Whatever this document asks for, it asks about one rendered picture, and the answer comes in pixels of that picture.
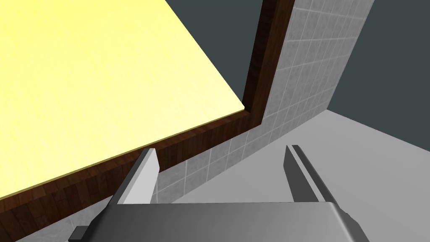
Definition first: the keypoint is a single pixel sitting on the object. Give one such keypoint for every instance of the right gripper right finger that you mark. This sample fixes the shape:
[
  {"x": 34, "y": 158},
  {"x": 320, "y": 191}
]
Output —
[{"x": 302, "y": 178}]

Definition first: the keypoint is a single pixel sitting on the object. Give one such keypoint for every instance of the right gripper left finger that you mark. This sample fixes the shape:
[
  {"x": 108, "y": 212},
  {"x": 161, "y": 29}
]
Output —
[{"x": 141, "y": 183}]

